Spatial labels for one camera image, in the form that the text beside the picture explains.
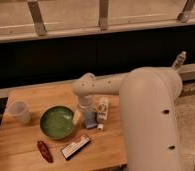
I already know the white squeeze bottle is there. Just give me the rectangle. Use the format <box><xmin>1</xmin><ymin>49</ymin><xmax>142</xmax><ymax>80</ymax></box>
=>
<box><xmin>97</xmin><ymin>97</ymin><xmax>109</xmax><ymax>130</ymax></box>

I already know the green ceramic bowl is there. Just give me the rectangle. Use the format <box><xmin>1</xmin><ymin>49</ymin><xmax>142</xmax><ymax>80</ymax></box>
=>
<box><xmin>40</xmin><ymin>106</ymin><xmax>74</xmax><ymax>140</ymax></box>

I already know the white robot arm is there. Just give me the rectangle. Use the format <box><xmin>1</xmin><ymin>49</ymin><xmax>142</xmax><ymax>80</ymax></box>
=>
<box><xmin>72</xmin><ymin>67</ymin><xmax>184</xmax><ymax>171</ymax></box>

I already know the red white black box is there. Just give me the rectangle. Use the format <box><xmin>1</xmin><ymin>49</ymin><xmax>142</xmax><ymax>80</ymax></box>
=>
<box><xmin>61</xmin><ymin>134</ymin><xmax>91</xmax><ymax>160</ymax></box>

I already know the dark red oval case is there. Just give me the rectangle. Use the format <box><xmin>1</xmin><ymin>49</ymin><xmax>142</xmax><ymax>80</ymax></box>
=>
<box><xmin>37</xmin><ymin>141</ymin><xmax>53</xmax><ymax>163</ymax></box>

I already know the translucent plastic cup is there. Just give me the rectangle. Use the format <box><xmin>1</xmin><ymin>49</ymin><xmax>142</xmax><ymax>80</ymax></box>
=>
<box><xmin>7</xmin><ymin>101</ymin><xmax>31</xmax><ymax>124</ymax></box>

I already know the middle metal rail post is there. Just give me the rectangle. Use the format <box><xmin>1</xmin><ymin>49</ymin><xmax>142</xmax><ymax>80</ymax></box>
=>
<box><xmin>99</xmin><ymin>0</ymin><xmax>109</xmax><ymax>30</ymax></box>

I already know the metal rail post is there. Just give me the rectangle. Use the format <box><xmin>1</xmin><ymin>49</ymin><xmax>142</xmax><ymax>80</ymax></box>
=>
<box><xmin>99</xmin><ymin>0</ymin><xmax>109</xmax><ymax>30</ymax></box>
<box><xmin>177</xmin><ymin>0</ymin><xmax>195</xmax><ymax>23</ymax></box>
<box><xmin>27</xmin><ymin>0</ymin><xmax>47</xmax><ymax>36</ymax></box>

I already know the grey metal bracket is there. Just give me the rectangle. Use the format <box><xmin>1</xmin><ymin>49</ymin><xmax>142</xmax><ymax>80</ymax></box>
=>
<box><xmin>172</xmin><ymin>51</ymin><xmax>186</xmax><ymax>70</ymax></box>

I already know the left metal rail post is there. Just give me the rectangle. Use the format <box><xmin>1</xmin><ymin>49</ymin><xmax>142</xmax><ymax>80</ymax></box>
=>
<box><xmin>27</xmin><ymin>0</ymin><xmax>47</xmax><ymax>36</ymax></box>

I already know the right metal rail post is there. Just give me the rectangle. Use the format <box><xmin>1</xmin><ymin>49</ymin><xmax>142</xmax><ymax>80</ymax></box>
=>
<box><xmin>177</xmin><ymin>0</ymin><xmax>195</xmax><ymax>23</ymax></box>

